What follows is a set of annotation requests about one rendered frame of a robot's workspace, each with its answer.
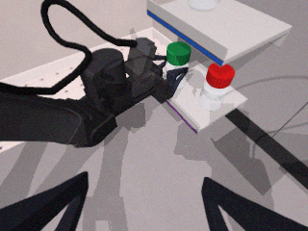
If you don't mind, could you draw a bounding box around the clear bottle with red cap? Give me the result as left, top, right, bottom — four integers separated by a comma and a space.
198, 63, 235, 111

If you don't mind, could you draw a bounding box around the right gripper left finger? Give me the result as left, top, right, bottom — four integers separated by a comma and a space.
0, 171, 89, 231

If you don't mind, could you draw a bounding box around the clear bottle with green cap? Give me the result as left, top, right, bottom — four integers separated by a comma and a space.
165, 41, 192, 90

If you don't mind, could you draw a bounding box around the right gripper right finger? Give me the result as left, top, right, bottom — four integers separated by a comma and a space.
201, 177, 308, 231

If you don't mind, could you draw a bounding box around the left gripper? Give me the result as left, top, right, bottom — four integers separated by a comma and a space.
124, 47, 189, 105

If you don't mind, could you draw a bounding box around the clear bottle with blue cap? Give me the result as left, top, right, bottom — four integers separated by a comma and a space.
188, 0, 218, 12

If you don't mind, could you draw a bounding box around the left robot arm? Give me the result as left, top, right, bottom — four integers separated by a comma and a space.
0, 48, 135, 148

